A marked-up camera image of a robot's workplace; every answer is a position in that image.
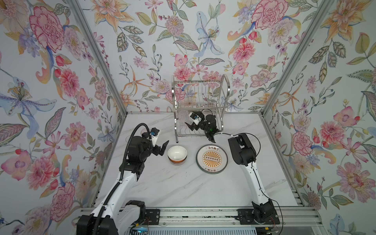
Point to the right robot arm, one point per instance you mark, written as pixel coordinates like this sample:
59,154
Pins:
244,155

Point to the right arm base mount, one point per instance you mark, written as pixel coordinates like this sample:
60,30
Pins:
261,214

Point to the dark-rimmed lettered plate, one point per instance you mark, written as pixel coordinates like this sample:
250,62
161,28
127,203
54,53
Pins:
212,162

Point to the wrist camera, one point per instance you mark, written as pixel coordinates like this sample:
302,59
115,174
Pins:
154,134
197,116

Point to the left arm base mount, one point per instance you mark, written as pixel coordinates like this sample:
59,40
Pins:
136,213

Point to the red floral patterned bowl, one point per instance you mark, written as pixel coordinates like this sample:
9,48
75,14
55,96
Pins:
177,163

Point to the orange bowl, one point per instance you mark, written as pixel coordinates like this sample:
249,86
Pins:
177,153

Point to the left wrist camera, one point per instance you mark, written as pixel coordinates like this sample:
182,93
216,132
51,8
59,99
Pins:
154,134

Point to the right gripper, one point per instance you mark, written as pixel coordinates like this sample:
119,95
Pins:
195,126

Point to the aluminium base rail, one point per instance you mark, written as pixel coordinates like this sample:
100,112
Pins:
232,217

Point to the chrome two-tier dish rack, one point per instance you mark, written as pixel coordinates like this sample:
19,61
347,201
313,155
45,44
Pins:
209,96

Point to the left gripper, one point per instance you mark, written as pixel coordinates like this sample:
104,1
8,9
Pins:
155,148

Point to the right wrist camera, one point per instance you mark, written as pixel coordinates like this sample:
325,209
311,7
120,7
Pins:
197,116

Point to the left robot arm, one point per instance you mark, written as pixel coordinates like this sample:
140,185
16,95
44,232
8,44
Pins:
109,218

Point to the orange patterned plate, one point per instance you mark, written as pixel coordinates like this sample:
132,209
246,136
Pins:
214,148

